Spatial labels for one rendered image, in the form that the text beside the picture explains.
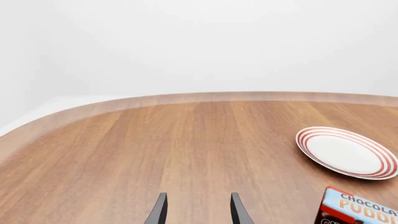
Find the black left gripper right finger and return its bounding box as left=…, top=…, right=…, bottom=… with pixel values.
left=230, top=192, right=256, bottom=224

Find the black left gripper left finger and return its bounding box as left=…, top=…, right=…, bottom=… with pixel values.
left=143, top=192, right=168, bottom=224

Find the chocolate pudding box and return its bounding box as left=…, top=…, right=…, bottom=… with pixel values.
left=313, top=185, right=398, bottom=224

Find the white plate with red rings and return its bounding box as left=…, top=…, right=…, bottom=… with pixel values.
left=295, top=126, right=398, bottom=180

